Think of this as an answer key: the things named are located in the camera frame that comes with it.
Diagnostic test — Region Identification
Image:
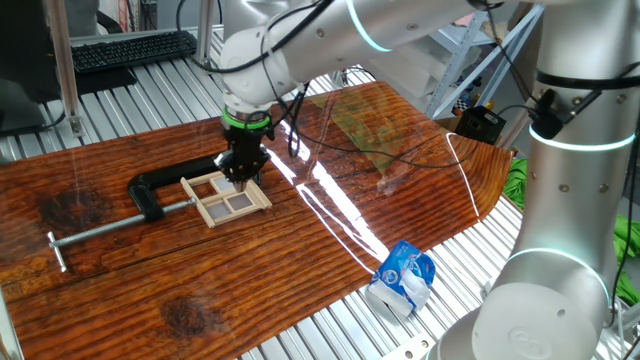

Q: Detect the blue tissue pack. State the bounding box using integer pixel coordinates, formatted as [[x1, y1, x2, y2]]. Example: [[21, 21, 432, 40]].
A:
[[366, 239, 437, 318]]

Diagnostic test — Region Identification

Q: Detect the green cloth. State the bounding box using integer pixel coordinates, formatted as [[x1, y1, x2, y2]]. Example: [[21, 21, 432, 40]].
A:
[[502, 157, 640, 307]]

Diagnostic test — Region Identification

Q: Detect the white metal shelf rack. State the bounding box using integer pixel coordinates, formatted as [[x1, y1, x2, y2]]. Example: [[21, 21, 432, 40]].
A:
[[424, 4, 546, 121]]

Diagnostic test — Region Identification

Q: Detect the small wooden sliding window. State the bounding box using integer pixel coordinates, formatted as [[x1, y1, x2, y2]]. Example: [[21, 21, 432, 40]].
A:
[[179, 169, 274, 230]]

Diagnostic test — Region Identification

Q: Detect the black computer monitor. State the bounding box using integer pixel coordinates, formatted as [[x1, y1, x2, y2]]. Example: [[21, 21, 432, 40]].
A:
[[0, 0, 139, 137]]

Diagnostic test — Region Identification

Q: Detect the black C-clamp with steel screw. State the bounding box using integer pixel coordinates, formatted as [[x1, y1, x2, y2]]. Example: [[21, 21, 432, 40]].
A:
[[46, 152, 263, 274]]

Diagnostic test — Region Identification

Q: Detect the wood grain table mat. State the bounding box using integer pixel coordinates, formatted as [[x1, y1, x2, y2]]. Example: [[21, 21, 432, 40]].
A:
[[0, 80, 514, 360]]

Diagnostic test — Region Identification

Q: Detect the black computer keyboard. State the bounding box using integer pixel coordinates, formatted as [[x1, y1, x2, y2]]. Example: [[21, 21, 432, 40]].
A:
[[69, 29, 199, 76]]

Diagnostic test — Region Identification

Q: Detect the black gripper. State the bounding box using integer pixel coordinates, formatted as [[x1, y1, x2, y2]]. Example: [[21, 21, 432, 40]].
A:
[[214, 127, 276, 192]]

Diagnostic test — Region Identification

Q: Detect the black plastic crate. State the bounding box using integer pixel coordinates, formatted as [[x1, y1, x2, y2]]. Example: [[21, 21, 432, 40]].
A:
[[453, 104, 508, 146]]

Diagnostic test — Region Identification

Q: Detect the white perforated mounting plate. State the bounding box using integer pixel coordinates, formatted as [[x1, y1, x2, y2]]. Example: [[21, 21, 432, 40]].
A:
[[379, 332, 436, 360]]

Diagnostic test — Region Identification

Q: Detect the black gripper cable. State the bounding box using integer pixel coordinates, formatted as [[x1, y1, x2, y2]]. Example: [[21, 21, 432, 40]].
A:
[[272, 82, 476, 170]]

